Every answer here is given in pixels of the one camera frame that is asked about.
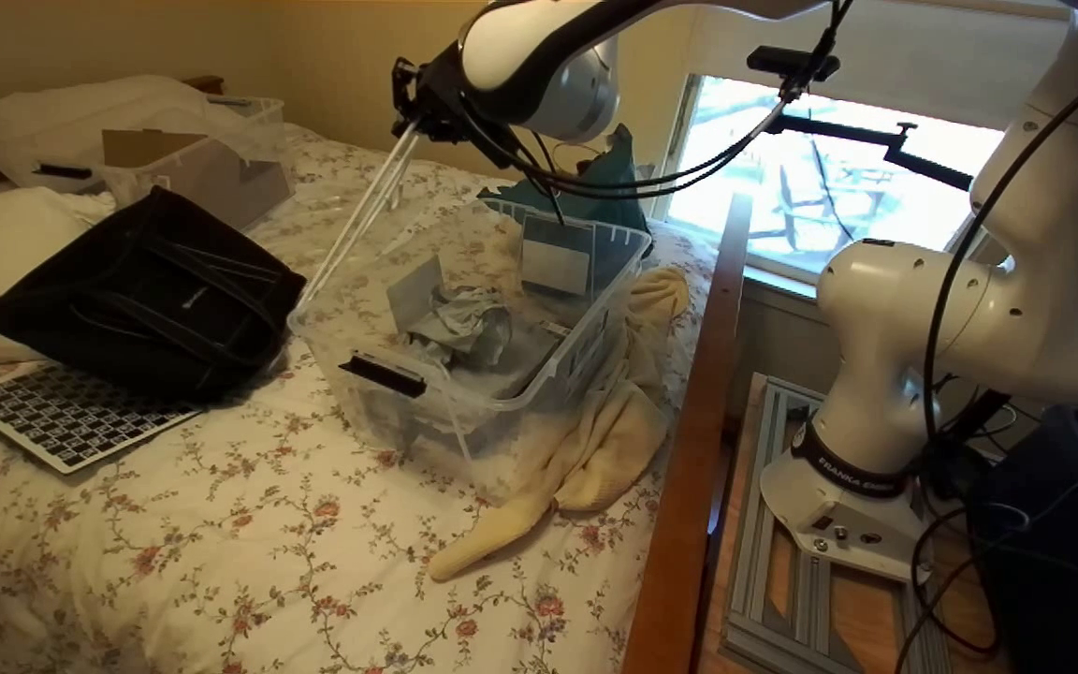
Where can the dark blue box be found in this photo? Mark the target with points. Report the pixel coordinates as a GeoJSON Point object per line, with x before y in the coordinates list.
{"type": "Point", "coordinates": [1068, 548]}

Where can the grey crumpled cloth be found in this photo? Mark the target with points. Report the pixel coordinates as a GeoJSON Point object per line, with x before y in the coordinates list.
{"type": "Point", "coordinates": [470, 322]}

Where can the floral bedspread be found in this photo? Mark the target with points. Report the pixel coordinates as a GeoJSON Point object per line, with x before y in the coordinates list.
{"type": "Point", "coordinates": [252, 538]}

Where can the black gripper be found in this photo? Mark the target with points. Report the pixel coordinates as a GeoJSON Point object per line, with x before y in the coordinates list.
{"type": "Point", "coordinates": [451, 101]}

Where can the open cardboard box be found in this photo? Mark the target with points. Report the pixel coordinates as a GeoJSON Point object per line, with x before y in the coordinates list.
{"type": "Point", "coordinates": [213, 172]}

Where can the black fabric bag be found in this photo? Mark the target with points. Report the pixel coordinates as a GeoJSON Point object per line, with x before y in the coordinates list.
{"type": "Point", "coordinates": [141, 302]}

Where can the black exterior camera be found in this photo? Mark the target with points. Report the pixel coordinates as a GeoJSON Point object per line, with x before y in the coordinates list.
{"type": "Point", "coordinates": [791, 56]}

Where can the clear plastic container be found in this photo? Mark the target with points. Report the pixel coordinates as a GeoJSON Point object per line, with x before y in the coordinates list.
{"type": "Point", "coordinates": [439, 431]}

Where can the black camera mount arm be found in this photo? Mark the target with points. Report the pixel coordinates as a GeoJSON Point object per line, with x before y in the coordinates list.
{"type": "Point", "coordinates": [878, 137]}

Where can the wooden bed footboard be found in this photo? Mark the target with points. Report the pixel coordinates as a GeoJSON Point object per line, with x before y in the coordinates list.
{"type": "Point", "coordinates": [681, 498]}

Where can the cream cloth garment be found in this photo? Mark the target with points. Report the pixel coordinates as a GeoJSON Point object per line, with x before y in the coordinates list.
{"type": "Point", "coordinates": [616, 424]}

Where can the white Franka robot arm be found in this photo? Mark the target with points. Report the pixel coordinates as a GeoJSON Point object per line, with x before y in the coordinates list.
{"type": "Point", "coordinates": [927, 313]}

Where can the teal and white box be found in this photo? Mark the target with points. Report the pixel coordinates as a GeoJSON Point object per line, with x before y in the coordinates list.
{"type": "Point", "coordinates": [590, 238]}

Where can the bright window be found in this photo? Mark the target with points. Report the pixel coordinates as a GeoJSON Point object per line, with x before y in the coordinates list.
{"type": "Point", "coordinates": [812, 188]}

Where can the black white patterned board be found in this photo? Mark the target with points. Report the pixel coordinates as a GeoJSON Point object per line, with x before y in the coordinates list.
{"type": "Point", "coordinates": [58, 416]}

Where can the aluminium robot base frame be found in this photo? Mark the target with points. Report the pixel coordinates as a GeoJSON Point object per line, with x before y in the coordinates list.
{"type": "Point", "coordinates": [767, 584]}

